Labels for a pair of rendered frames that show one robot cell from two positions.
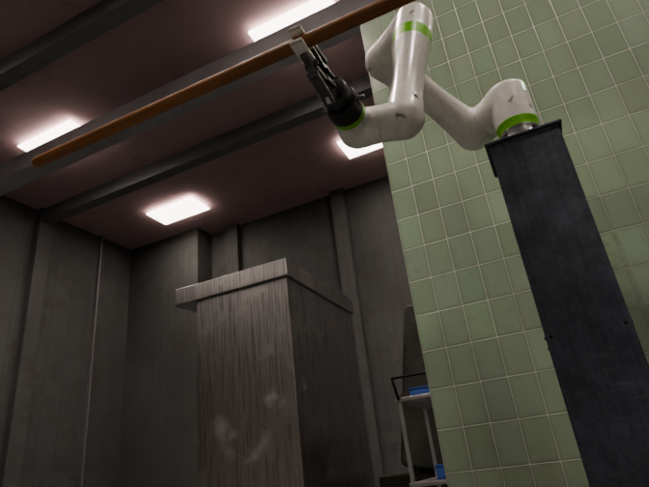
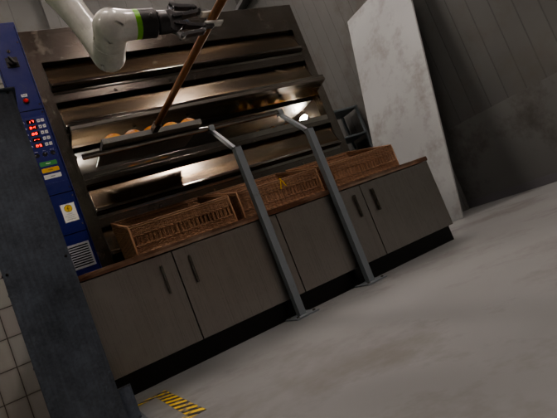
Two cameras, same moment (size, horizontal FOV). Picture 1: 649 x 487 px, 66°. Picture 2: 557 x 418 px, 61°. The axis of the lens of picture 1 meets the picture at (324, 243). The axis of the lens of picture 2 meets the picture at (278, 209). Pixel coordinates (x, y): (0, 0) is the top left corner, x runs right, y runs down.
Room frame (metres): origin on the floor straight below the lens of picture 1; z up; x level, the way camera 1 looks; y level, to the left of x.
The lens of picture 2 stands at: (2.04, 0.95, 0.37)
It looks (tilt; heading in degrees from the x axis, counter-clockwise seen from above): 5 degrees up; 219
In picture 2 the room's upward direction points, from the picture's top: 22 degrees counter-clockwise
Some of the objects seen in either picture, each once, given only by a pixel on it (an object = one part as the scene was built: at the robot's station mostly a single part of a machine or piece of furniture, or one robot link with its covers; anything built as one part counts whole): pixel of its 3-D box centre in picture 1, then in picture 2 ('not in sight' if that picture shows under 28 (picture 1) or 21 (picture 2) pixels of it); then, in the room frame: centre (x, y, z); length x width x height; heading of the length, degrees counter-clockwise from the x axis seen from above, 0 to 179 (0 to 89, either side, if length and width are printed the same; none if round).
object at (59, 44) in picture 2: not in sight; (176, 33); (-0.25, -1.14, 2.00); 1.80 x 0.08 x 0.21; 157
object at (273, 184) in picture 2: not in sight; (262, 193); (-0.14, -0.87, 0.72); 0.56 x 0.49 x 0.28; 158
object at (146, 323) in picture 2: not in sight; (273, 264); (-0.02, -0.89, 0.29); 2.42 x 0.56 x 0.58; 157
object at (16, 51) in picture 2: not in sight; (59, 231); (0.37, -2.38, 1.08); 1.93 x 0.16 x 2.15; 67
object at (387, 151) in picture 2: not in sight; (341, 167); (-0.71, -0.62, 0.72); 0.56 x 0.49 x 0.28; 156
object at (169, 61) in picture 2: not in sight; (187, 56); (-0.23, -1.12, 1.80); 1.79 x 0.11 x 0.19; 157
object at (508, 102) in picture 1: (508, 112); not in sight; (1.36, -0.65, 1.36); 0.16 x 0.13 x 0.19; 32
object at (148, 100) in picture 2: not in sight; (201, 91); (-0.23, -1.12, 1.54); 1.79 x 0.11 x 0.19; 157
